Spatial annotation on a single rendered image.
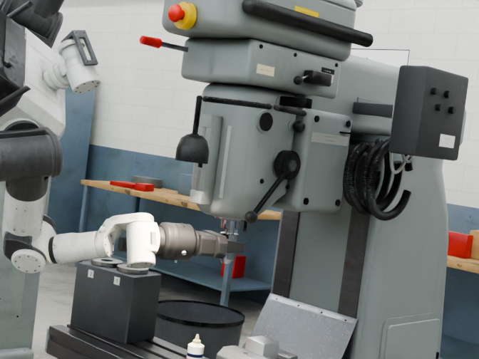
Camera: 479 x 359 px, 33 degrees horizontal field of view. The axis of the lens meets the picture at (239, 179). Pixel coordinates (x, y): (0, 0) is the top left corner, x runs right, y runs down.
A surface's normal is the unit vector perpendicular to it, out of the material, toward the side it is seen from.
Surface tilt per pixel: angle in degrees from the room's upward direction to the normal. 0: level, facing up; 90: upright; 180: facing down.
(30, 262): 130
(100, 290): 90
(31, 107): 95
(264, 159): 90
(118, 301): 90
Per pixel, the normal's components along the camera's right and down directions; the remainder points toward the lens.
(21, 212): -0.04, 0.69
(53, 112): 0.84, -0.41
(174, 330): -0.42, 0.06
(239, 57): -0.69, -0.05
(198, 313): 0.03, -0.01
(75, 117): 0.71, 0.13
